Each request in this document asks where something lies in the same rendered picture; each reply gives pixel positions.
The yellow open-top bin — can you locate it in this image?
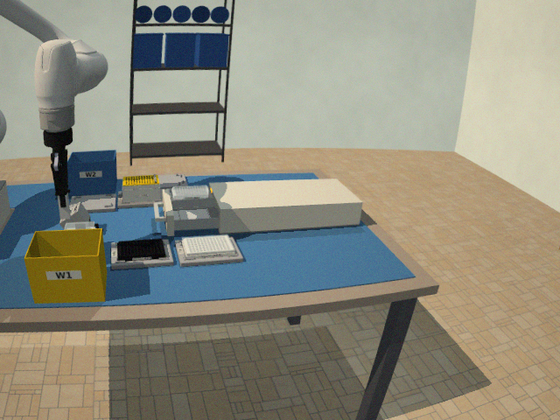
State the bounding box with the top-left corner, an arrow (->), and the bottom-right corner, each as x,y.
24,228 -> 107,304

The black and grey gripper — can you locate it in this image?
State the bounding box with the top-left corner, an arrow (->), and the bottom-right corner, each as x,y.
43,128 -> 73,220

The blue bench mat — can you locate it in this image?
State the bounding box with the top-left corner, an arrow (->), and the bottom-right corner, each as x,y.
0,179 -> 416,309

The blue open-top bin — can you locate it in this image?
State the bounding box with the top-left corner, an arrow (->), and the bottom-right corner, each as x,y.
67,150 -> 117,195

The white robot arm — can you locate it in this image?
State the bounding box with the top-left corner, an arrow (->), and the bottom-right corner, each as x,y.
0,0 -> 108,132

